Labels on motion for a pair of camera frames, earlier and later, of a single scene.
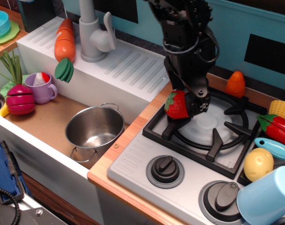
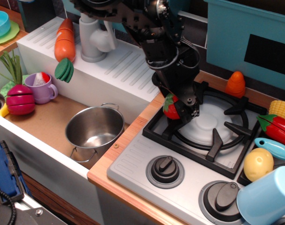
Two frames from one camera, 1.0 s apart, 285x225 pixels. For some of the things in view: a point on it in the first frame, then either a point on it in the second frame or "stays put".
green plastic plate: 14,30 stays put
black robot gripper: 188,62 to 179,80
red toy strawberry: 175,105 stays put
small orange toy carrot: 235,85 stays put
